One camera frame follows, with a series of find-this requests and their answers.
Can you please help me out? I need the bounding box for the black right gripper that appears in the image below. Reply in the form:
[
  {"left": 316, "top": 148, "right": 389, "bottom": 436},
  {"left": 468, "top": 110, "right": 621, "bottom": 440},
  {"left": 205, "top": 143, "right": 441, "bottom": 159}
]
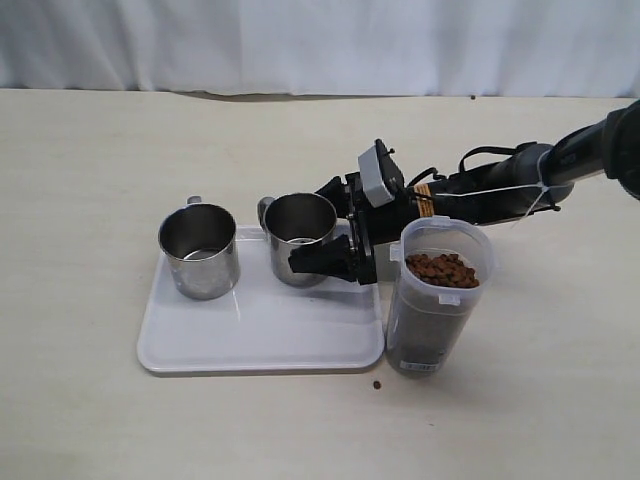
[{"left": 288, "top": 172, "right": 419, "bottom": 285}]

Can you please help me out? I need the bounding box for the steel cup with pellets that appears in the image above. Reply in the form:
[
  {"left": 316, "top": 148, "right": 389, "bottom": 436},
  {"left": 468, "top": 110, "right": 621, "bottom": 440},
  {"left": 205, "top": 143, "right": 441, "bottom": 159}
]
[{"left": 157, "top": 195, "right": 240, "bottom": 300}]

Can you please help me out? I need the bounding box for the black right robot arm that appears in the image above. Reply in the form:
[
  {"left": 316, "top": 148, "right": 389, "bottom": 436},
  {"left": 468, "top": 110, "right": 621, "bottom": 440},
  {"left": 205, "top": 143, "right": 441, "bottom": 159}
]
[{"left": 287, "top": 103, "right": 639, "bottom": 285}]

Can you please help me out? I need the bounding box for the clear plastic tall container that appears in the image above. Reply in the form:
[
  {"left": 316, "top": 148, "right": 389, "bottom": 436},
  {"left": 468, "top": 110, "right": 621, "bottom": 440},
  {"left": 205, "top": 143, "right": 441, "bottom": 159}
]
[{"left": 386, "top": 216, "right": 495, "bottom": 378}]

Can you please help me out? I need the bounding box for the white plastic tray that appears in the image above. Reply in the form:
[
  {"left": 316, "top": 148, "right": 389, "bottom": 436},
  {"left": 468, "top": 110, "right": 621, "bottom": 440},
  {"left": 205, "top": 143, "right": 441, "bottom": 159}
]
[{"left": 137, "top": 225, "right": 385, "bottom": 375}]

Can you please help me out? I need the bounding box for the white curtain backdrop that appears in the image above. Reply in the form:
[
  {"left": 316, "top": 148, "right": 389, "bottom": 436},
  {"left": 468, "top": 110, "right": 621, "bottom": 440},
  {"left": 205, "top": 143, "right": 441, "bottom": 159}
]
[{"left": 1, "top": 1, "right": 639, "bottom": 97}]

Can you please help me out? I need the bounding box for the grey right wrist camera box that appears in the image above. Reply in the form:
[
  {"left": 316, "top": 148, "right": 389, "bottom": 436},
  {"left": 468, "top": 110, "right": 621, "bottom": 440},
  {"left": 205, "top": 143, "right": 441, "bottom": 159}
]
[{"left": 357, "top": 139, "right": 405, "bottom": 208}]

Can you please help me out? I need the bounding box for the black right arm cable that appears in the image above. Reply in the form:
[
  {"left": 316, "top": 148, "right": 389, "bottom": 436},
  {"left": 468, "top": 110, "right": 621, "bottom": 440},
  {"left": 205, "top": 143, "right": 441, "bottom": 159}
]
[{"left": 409, "top": 144, "right": 564, "bottom": 214}]

